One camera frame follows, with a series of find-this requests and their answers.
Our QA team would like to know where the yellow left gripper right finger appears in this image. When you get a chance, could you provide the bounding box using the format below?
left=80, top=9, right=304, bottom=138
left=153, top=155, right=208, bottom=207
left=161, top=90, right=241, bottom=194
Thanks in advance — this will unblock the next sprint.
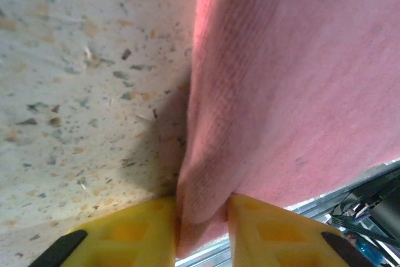
left=226, top=193, right=378, bottom=267

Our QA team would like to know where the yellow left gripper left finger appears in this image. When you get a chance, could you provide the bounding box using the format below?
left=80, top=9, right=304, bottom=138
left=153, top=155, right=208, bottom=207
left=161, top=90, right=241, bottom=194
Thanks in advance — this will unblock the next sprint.
left=28, top=196, right=181, bottom=267

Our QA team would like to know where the aluminium mounting rail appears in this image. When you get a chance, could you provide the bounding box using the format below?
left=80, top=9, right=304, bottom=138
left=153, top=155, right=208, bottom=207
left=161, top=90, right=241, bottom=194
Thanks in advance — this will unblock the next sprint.
left=174, top=159, right=400, bottom=267

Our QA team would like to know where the pink t-shirt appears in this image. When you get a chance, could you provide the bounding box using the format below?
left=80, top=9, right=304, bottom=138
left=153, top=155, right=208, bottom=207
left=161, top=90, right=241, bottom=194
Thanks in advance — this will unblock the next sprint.
left=174, top=0, right=400, bottom=258

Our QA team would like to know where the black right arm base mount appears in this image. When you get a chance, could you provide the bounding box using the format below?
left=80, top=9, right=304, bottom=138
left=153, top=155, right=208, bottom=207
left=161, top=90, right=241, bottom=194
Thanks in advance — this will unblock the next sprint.
left=329, top=165, right=400, bottom=267

